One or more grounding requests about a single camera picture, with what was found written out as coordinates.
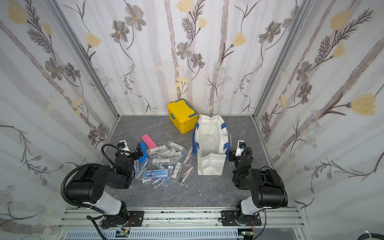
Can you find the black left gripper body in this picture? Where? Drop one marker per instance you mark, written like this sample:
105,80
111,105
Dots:
130,160

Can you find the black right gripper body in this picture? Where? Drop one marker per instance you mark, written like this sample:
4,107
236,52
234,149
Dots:
233,155

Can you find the blue opaque plastic case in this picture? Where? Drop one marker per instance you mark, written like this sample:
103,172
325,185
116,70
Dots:
143,149

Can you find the clear case blue label compass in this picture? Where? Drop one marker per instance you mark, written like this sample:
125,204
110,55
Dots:
156,174

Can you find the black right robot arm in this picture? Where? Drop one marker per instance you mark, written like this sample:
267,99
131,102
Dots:
266,186

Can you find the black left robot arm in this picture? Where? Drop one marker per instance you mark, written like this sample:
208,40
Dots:
84,187

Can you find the clear case pink compass upper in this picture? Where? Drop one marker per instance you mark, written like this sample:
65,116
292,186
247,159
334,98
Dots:
189,155

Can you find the metal scissors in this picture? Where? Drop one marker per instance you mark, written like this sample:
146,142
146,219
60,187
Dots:
230,140

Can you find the clear case red mark label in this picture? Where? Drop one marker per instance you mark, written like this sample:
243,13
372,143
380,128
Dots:
147,181

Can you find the clear case label top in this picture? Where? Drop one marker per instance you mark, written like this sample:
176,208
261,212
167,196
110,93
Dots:
156,150

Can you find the pink plastic case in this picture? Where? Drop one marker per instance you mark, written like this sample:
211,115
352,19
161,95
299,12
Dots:
149,141

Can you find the clear case white barcode label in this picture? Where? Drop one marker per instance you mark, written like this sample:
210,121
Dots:
176,171

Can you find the yellow lidded storage box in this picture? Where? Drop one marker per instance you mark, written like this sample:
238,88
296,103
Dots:
183,115

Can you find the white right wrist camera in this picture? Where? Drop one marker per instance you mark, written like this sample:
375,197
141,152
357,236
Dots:
240,148

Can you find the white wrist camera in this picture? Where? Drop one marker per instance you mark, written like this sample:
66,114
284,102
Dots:
123,146
240,148

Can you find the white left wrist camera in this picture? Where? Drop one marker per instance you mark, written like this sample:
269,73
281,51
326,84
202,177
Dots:
123,146

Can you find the white canvas bag blue handles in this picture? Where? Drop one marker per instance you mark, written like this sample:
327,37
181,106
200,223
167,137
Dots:
211,145

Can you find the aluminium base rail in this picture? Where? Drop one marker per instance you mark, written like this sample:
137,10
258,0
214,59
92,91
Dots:
187,224

